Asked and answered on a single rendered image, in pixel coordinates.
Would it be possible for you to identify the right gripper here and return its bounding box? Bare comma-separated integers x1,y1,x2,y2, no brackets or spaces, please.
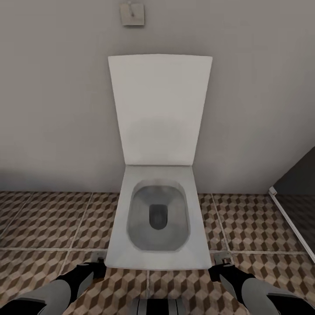
208,262,230,282

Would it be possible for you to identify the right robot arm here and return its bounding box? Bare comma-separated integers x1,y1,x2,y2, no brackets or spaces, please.
208,250,315,315

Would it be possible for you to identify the robot trunk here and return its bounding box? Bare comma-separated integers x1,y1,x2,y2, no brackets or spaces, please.
129,299,187,315

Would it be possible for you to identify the mousetrap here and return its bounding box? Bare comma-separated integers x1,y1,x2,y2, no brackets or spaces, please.
93,259,105,284

